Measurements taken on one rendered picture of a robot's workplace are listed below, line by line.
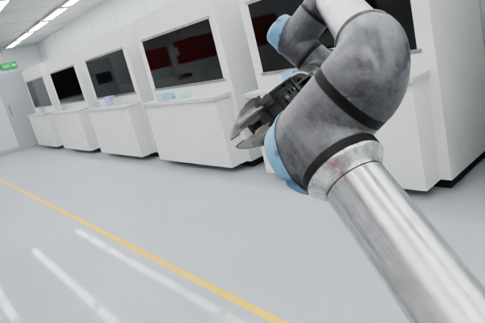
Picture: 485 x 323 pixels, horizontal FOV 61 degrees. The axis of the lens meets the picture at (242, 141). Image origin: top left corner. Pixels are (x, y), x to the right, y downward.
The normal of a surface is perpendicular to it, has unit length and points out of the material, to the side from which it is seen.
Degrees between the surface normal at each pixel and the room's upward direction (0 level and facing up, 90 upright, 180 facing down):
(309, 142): 59
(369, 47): 46
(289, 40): 85
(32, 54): 90
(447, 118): 90
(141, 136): 90
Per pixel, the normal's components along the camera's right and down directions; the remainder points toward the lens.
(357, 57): -0.35, -0.40
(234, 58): 0.64, 0.03
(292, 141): -0.73, 0.00
